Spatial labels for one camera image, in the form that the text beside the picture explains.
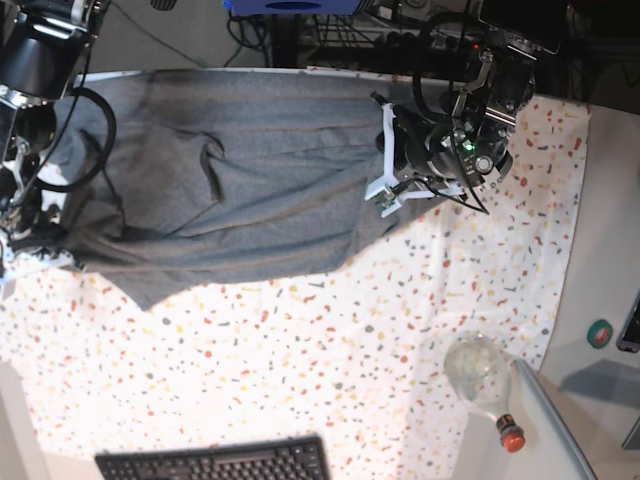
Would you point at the grey t-shirt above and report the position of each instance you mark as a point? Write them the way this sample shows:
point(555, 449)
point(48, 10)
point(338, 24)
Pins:
point(230, 177)

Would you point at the blue box with oval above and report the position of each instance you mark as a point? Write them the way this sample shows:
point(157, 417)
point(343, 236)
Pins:
point(273, 7)

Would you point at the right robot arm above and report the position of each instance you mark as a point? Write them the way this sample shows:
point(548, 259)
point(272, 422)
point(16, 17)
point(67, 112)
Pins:
point(45, 59)

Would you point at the dark phone on table edge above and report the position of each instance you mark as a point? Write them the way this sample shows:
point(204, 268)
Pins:
point(629, 338)

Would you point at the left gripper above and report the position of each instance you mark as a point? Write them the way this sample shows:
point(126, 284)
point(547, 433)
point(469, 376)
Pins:
point(412, 153)

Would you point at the black computer keyboard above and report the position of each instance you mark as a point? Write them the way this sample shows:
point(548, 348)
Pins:
point(294, 458)

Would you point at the clear glass bottle red cap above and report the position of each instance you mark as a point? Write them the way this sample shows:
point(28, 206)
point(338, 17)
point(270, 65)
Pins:
point(479, 372)

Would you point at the green and red tape roll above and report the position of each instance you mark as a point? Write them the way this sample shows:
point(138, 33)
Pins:
point(600, 334)

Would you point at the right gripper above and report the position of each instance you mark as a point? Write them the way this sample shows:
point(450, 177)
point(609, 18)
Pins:
point(31, 226)

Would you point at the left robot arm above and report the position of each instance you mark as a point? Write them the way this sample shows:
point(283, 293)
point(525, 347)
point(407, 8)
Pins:
point(454, 147)

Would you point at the terrazzo patterned tablecloth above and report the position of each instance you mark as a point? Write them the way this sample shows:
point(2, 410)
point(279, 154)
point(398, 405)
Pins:
point(354, 354)

